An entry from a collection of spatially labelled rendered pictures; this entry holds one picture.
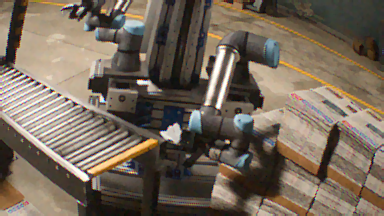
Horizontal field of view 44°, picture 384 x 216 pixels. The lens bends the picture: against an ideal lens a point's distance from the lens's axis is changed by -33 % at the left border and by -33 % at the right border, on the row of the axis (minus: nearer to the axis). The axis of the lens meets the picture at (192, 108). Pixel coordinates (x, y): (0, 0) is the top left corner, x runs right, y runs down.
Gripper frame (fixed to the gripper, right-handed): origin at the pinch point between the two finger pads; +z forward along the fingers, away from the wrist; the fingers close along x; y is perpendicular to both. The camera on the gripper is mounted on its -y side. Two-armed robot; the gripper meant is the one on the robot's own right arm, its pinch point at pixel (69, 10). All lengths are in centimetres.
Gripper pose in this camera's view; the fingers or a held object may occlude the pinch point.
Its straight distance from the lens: 243.8
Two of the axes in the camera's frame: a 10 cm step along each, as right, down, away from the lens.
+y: -2.9, 8.7, 4.1
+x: -9.0, -3.9, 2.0
